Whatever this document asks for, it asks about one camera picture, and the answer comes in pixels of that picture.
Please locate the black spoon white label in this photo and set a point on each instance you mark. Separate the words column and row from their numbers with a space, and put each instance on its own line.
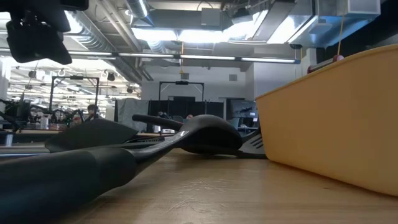
column 62, row 177

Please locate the black slotted turner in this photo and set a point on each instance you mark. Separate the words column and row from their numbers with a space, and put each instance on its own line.
column 253, row 144

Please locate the orange plastic bin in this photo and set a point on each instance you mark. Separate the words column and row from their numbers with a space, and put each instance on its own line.
column 326, row 124

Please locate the background black robot arm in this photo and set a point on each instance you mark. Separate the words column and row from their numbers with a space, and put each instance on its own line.
column 18, row 112

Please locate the person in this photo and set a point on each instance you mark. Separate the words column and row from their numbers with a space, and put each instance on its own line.
column 189, row 117
column 92, row 109

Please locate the grey fabric partition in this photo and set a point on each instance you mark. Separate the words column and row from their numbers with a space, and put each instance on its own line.
column 130, row 112

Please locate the small black red-dot spatula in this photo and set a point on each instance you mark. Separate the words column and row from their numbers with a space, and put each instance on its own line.
column 155, row 121

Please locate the yellow ceiling pendant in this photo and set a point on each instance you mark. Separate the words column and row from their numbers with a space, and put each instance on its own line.
column 182, row 71

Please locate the black partition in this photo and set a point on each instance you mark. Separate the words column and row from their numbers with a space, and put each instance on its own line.
column 174, row 109

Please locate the long ceiling light bar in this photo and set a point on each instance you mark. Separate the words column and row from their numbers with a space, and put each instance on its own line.
column 205, row 57

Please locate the grey ceiling box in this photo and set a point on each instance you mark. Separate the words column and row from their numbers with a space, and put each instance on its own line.
column 211, row 17

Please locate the dark computer monitor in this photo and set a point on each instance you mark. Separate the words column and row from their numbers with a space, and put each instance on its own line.
column 244, row 109

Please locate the red box grater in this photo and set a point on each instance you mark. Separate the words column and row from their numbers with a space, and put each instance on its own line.
column 338, row 58

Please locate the corrugated silver air duct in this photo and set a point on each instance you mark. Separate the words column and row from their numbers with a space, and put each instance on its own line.
column 90, row 42

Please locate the tall black rig frame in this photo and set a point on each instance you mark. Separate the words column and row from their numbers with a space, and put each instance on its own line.
column 76, row 77

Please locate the low black rig frame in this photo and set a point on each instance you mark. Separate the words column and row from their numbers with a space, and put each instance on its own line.
column 182, row 82

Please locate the square wall vent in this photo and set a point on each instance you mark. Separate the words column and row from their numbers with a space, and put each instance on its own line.
column 184, row 76
column 233, row 77

